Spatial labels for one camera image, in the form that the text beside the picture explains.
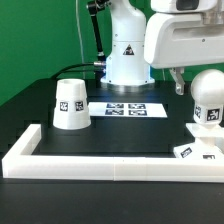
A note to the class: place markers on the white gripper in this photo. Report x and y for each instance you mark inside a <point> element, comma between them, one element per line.
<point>181,40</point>

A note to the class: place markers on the white lamp bulb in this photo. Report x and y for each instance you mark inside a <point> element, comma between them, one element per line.
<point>207,90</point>

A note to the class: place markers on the white lamp base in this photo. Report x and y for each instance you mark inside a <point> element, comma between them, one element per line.
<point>204,145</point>

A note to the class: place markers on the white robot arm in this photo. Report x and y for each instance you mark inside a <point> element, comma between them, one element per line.
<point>126,67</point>

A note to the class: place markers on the white lamp shade hood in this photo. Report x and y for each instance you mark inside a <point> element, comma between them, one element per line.
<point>71,111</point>

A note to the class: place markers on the white marker tag sheet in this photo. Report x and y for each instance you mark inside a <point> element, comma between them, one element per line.
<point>151,110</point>

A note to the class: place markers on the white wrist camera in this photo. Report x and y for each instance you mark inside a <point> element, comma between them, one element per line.
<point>186,6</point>

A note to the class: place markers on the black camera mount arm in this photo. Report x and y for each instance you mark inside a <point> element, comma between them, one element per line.
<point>93,7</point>

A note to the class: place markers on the white U-shaped frame barrier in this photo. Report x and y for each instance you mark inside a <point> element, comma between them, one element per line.
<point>21,162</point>

